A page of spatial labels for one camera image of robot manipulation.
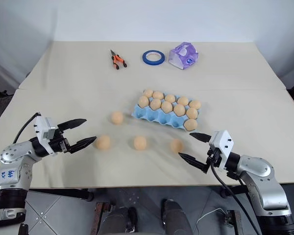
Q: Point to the dark rounded shape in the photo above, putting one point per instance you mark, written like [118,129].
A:
[174,218]

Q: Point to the beige egg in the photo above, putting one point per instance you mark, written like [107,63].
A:
[195,104]
[183,100]
[140,143]
[192,113]
[148,92]
[143,101]
[166,107]
[176,146]
[170,98]
[103,142]
[179,110]
[117,118]
[190,124]
[158,95]
[155,104]

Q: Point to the purple white tissue box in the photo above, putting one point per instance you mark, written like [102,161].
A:
[182,57]

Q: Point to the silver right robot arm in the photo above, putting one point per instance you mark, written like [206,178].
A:
[257,166]

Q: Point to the blue tape roll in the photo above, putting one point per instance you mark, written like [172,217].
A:
[147,60]

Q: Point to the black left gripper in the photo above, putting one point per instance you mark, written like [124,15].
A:
[61,145]

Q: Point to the rusty metal bar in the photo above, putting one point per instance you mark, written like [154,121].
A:
[235,220]
[98,216]

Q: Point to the orange black pliers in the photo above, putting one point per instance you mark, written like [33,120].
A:
[117,60]

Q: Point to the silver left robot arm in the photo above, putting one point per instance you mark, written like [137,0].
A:
[14,151]

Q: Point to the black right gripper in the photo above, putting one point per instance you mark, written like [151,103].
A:
[214,157]

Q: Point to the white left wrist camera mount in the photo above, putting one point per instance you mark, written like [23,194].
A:
[42,127]

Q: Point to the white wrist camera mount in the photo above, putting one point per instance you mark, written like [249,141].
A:
[42,127]
[221,143]

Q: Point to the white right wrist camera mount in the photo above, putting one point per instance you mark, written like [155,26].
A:
[221,143]

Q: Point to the blue egg tray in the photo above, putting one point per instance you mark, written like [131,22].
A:
[152,117]

